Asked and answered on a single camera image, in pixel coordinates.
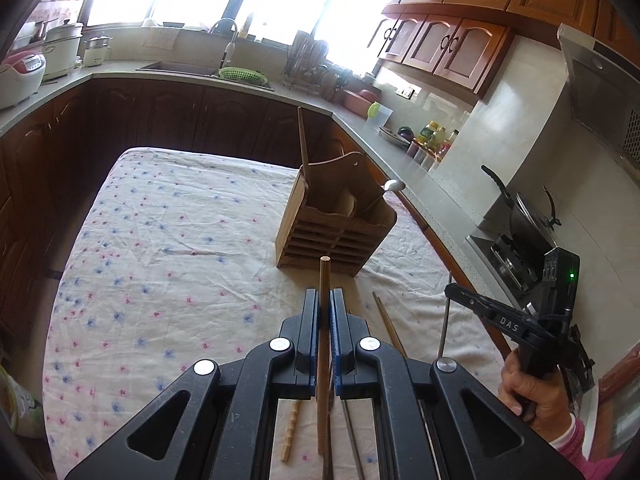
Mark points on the chrome faucet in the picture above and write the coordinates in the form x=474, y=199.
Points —
x=229, y=55

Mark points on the yellow green bottle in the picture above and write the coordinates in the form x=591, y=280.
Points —
x=427, y=135

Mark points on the wooden spoon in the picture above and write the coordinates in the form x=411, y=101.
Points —
x=347, y=205

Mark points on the grey kitchen countertop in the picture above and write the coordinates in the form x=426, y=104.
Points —
x=360, y=132

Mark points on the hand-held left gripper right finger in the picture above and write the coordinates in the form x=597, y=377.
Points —
x=336, y=340

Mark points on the white plate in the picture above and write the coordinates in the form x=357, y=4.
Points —
x=392, y=137

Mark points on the small white cooker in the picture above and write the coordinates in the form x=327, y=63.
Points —
x=95, y=52

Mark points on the black wok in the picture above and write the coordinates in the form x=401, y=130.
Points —
x=527, y=225

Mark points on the pink container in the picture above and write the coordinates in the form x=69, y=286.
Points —
x=360, y=102

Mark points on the gas stove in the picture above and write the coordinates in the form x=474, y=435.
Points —
x=510, y=265

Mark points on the white green printed bag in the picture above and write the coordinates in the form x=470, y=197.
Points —
x=20, y=405

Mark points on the person's right forearm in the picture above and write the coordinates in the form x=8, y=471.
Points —
x=575, y=447

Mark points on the floral tablecloth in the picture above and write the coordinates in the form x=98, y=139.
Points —
x=165, y=260

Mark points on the long wooden stick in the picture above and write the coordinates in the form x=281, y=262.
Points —
x=303, y=145

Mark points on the clear pitcher green lid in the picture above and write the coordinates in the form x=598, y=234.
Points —
x=379, y=117

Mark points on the green plastic basket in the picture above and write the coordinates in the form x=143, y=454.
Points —
x=240, y=75

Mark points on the kitchen sink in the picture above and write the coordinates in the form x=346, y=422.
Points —
x=175, y=67

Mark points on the person's right hand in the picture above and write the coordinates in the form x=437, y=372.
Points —
x=537, y=400

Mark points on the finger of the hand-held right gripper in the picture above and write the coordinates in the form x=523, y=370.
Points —
x=500, y=316

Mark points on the white steamer pot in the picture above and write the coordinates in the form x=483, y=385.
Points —
x=62, y=52

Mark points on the ridged bamboo chopstick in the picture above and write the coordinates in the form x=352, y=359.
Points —
x=290, y=432

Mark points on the wooden upper cabinets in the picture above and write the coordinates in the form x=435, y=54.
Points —
x=465, y=45

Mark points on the wall socket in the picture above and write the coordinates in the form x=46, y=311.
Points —
x=405, y=92

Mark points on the wooden utensil holder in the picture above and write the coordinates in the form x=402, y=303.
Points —
x=325, y=245

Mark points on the metal spoon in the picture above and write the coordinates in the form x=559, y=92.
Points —
x=395, y=185

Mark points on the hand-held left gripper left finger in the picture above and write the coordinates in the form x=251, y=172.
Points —
x=312, y=340

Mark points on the dish rack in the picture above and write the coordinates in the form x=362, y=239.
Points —
x=305, y=60

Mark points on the range hood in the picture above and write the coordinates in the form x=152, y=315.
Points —
x=600, y=90

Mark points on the metal chopstick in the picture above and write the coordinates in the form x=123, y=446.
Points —
x=444, y=327
x=352, y=440

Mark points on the red white rice cooker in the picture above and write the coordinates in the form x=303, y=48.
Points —
x=20, y=77

